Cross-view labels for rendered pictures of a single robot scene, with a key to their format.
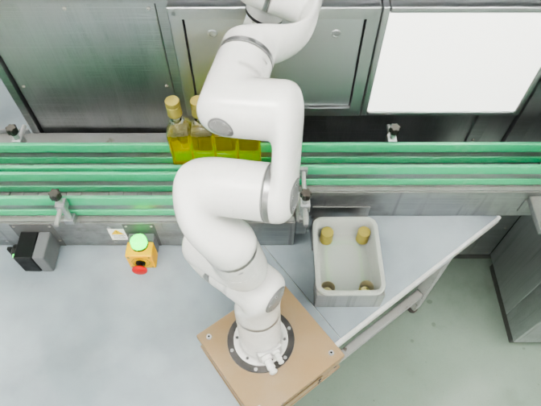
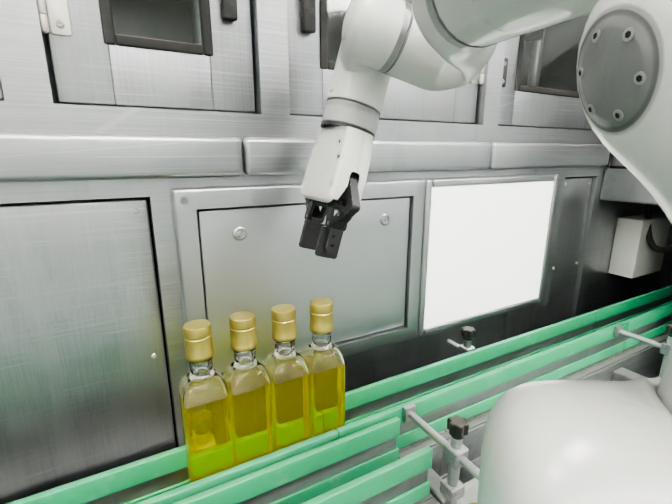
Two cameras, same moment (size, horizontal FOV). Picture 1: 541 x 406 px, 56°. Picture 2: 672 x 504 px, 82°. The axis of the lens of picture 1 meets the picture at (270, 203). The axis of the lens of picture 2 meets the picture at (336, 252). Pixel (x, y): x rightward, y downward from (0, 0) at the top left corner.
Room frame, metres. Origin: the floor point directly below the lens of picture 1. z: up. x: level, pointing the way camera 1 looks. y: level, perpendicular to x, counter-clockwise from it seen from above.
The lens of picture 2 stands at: (0.34, 0.29, 1.37)
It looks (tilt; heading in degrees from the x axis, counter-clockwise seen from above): 14 degrees down; 331
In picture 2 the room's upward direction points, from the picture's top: straight up
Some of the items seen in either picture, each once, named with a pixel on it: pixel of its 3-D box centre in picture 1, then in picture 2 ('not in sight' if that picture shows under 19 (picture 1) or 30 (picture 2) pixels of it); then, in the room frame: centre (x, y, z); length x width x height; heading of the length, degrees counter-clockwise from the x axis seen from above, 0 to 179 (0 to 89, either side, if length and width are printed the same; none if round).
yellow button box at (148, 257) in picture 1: (142, 251); not in sight; (0.63, 0.35, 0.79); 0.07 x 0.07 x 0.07; 0
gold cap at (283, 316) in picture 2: not in sight; (283, 322); (0.82, 0.11, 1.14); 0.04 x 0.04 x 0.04
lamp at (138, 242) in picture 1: (138, 242); not in sight; (0.63, 0.35, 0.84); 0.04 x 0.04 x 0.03
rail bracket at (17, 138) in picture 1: (22, 138); not in sight; (0.90, 0.68, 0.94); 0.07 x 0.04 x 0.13; 0
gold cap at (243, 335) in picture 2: (198, 106); (243, 330); (0.82, 0.17, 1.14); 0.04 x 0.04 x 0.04
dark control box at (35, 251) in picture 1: (37, 251); not in sight; (0.63, 0.63, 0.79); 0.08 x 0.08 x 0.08; 0
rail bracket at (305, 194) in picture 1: (304, 198); (442, 447); (0.70, -0.08, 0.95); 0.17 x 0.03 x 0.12; 0
